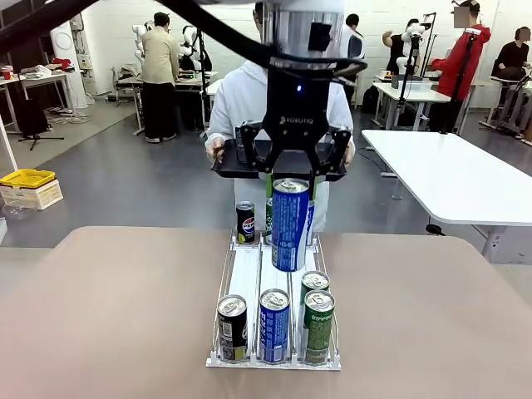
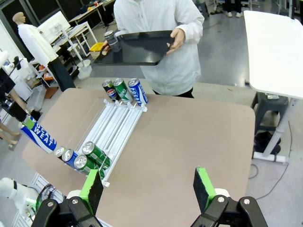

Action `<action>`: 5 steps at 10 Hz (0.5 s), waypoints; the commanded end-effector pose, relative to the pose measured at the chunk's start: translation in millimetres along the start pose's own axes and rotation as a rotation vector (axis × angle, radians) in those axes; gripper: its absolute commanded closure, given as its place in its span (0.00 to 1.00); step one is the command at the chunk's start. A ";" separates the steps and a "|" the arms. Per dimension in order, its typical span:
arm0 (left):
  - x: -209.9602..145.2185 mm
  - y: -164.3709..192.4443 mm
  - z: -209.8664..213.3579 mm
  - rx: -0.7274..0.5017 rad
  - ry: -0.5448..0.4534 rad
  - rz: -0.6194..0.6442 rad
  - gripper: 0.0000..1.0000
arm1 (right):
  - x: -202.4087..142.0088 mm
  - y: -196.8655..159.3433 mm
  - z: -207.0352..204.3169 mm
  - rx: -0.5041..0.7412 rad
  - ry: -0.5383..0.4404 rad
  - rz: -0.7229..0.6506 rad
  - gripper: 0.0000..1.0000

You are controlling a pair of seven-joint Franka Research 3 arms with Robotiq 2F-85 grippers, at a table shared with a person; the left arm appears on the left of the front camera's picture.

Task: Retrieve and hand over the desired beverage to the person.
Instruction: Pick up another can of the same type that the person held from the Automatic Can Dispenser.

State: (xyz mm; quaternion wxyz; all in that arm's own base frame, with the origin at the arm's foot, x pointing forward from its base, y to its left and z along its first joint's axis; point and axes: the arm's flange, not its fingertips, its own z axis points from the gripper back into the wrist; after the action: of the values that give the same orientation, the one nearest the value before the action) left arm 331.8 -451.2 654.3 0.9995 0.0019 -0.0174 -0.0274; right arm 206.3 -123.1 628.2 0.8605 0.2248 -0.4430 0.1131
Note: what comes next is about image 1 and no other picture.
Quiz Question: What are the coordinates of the seated person in black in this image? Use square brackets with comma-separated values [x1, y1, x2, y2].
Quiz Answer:
[496, 27, 532, 81]

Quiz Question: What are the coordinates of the black camera stand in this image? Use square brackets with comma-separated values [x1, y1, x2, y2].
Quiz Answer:
[397, 32, 421, 131]
[440, 28, 480, 135]

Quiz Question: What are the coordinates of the blue Pocari Sweat can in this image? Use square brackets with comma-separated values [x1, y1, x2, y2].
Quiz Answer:
[259, 288, 291, 366]
[270, 177, 312, 273]
[305, 199, 316, 247]

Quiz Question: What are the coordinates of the black bag on tripod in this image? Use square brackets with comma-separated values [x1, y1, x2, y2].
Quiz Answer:
[12, 97, 66, 151]

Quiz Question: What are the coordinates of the person beside white robot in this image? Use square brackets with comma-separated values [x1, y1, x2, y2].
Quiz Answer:
[382, 18, 421, 72]

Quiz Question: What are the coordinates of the clear acrylic can rack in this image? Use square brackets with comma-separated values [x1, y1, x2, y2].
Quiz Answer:
[206, 230, 342, 371]

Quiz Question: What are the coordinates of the person in beige jacket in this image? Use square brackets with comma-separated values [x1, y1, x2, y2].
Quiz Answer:
[140, 12, 181, 145]

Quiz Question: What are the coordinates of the person's right hand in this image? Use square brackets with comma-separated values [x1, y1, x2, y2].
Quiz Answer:
[205, 137, 228, 165]

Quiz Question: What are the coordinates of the green Chilsung cider can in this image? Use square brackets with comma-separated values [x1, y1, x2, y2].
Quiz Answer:
[300, 270, 331, 298]
[264, 196, 276, 246]
[303, 288, 336, 365]

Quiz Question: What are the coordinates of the white work desk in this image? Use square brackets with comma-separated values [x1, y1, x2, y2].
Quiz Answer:
[372, 81, 452, 131]

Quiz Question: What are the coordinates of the black serving tray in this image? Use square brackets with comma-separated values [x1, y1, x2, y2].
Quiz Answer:
[210, 138, 349, 184]

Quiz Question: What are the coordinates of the person in white jacket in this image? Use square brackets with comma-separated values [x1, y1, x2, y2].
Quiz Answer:
[205, 0, 357, 234]

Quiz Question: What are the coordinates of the person in black shirt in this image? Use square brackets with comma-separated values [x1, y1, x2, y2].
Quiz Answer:
[343, 13, 362, 106]

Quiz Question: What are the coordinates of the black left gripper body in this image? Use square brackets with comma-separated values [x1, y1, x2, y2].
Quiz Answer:
[262, 57, 334, 176]

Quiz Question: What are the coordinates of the white-sleeved left forearm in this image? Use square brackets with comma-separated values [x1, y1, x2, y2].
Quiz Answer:
[330, 99, 355, 143]

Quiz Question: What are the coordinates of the large white table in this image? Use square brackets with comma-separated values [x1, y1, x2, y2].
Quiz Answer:
[360, 128, 532, 264]

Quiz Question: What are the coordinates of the white-sleeved right forearm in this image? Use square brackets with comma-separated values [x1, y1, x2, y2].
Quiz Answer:
[205, 101, 236, 143]

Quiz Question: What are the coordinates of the white plastic crate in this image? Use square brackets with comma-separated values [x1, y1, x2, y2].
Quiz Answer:
[0, 180, 65, 212]

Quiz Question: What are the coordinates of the person in red jacket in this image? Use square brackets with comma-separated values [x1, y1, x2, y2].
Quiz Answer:
[430, 2, 493, 135]

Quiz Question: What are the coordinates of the cluttered white table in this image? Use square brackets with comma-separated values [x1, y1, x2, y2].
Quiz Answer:
[0, 68, 76, 134]

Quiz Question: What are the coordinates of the yellow plastic crate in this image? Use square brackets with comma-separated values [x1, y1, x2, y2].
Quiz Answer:
[0, 168, 57, 190]

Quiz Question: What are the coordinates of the white tower air conditioner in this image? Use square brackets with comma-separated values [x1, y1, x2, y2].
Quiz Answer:
[48, 20, 91, 106]

